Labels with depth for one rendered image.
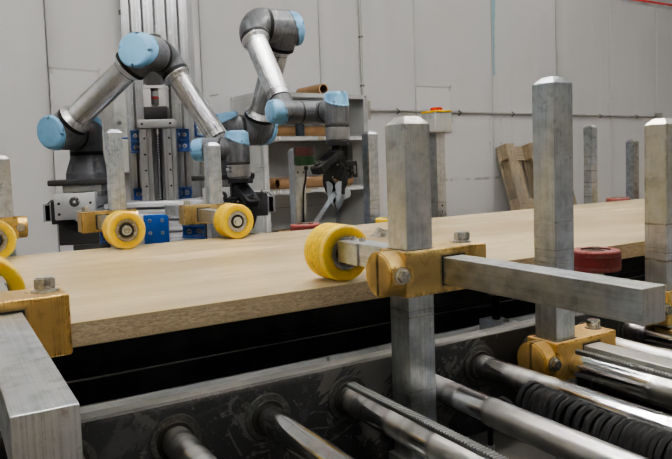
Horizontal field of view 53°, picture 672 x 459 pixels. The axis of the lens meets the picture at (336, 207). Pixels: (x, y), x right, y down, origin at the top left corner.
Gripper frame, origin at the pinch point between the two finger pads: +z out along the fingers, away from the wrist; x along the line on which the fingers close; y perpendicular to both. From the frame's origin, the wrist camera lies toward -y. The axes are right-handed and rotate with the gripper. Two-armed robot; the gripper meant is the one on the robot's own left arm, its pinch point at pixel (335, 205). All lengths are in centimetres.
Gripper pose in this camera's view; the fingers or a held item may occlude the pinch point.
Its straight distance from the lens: 208.1
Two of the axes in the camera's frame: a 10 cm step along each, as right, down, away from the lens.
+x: -7.7, -0.2, 6.3
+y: 6.3, -0.7, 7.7
